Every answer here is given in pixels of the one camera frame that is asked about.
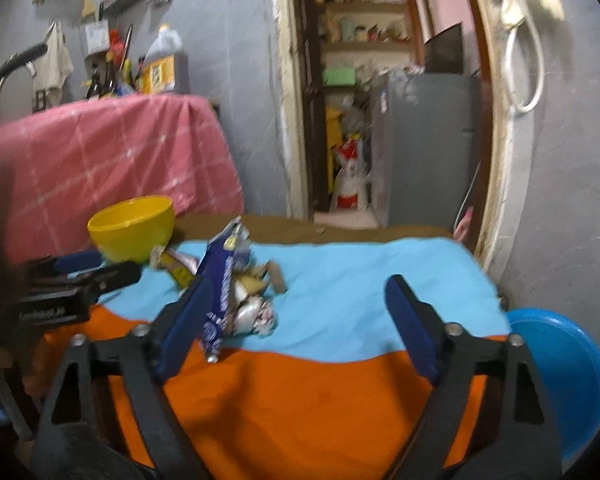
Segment pink plaid cloth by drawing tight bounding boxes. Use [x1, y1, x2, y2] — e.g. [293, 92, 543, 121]
[0, 94, 244, 262]

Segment white hose with gloves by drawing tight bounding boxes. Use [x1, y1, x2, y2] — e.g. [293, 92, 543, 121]
[499, 0, 566, 115]

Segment green box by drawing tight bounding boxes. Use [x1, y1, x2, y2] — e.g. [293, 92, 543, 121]
[323, 67, 356, 87]

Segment dark wooden door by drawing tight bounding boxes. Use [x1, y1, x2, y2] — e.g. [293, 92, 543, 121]
[297, 0, 329, 212]

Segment large oil jug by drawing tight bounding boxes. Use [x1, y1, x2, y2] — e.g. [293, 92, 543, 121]
[140, 24, 190, 94]

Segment silver foil wrapper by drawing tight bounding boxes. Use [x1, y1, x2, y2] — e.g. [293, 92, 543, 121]
[224, 296, 277, 337]

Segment white hanging towel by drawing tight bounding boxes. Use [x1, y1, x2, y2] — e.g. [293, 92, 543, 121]
[33, 20, 74, 108]

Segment blue snack bag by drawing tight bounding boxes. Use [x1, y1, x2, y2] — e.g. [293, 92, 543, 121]
[197, 216, 251, 363]

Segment dark sauce bottles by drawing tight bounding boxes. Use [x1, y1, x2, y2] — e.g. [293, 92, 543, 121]
[85, 27, 135, 101]

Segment black monitor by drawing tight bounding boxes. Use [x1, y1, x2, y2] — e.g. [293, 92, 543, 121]
[425, 23, 465, 74]

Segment red white sack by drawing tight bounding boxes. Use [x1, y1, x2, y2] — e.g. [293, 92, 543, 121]
[332, 133, 370, 211]

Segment colourful wrapper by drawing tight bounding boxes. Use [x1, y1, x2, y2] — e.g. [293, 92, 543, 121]
[149, 246, 199, 289]

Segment grey refrigerator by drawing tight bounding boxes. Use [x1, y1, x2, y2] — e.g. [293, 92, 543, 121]
[370, 70, 481, 231]

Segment blue plastic basin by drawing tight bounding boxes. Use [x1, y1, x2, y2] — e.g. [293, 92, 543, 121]
[507, 308, 600, 462]

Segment yellow plastic bowl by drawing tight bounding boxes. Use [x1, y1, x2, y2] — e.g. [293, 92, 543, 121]
[87, 195, 175, 264]

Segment wooden shelf unit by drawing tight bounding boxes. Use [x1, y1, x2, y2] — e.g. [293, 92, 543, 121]
[315, 0, 425, 74]

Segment striped blue orange brown cloth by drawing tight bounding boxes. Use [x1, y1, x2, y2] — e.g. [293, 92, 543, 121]
[24, 212, 513, 480]

